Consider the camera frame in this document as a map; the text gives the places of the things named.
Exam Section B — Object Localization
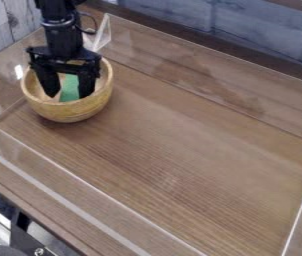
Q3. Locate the clear acrylic front wall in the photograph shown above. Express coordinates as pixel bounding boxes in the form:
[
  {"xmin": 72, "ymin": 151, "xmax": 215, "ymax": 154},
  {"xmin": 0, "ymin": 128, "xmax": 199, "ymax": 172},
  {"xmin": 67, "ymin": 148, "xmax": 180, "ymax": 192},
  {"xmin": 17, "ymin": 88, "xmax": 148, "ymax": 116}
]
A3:
[{"xmin": 0, "ymin": 129, "xmax": 207, "ymax": 256}]

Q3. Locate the wooden bowl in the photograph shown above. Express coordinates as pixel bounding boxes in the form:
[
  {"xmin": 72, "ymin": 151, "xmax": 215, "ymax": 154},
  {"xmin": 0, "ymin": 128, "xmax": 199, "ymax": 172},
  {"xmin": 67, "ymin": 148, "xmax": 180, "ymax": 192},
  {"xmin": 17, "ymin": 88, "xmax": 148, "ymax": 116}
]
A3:
[{"xmin": 20, "ymin": 59, "xmax": 113, "ymax": 123}]

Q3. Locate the green stick block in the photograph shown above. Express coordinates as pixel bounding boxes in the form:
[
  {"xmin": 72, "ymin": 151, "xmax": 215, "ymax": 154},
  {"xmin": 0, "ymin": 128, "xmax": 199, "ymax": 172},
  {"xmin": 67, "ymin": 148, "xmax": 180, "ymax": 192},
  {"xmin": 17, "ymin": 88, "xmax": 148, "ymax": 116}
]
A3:
[{"xmin": 60, "ymin": 74, "xmax": 79, "ymax": 102}]

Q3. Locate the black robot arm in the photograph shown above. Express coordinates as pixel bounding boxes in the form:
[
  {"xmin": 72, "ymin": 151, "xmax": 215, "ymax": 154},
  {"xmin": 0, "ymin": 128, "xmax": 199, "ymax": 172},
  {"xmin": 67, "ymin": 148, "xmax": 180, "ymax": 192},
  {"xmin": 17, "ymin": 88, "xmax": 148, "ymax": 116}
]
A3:
[{"xmin": 27, "ymin": 0, "xmax": 101, "ymax": 98}]

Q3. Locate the clear acrylic corner bracket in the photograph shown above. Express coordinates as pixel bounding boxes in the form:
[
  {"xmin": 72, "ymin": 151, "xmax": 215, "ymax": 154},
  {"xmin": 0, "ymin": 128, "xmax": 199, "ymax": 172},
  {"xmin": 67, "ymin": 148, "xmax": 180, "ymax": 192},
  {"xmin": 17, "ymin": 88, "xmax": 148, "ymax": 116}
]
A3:
[{"xmin": 80, "ymin": 12, "xmax": 111, "ymax": 52}]

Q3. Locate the black table leg bracket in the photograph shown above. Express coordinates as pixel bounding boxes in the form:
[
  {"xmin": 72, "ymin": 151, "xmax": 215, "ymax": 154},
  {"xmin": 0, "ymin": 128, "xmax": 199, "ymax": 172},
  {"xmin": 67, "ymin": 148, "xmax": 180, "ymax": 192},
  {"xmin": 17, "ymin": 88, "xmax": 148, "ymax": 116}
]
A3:
[{"xmin": 9, "ymin": 211, "xmax": 57, "ymax": 256}]

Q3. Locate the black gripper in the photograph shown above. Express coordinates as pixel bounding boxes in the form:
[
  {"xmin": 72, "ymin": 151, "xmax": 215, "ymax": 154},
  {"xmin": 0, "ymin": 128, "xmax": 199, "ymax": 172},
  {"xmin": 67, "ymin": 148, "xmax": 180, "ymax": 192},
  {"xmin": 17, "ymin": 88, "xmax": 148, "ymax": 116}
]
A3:
[{"xmin": 27, "ymin": 19, "xmax": 101, "ymax": 98}]

